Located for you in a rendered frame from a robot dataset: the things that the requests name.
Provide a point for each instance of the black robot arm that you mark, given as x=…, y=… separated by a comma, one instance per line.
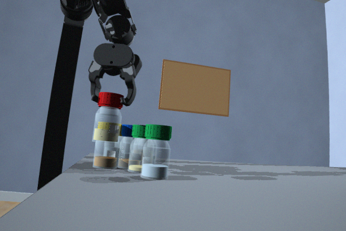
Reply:
x=118, y=28

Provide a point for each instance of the clear glass bottle with green cap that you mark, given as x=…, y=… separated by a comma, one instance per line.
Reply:
x=156, y=152
x=136, y=148

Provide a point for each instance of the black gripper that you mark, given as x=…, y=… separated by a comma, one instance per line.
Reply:
x=114, y=59

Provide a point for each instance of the glass bottle with red cap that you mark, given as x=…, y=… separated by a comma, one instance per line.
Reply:
x=108, y=118

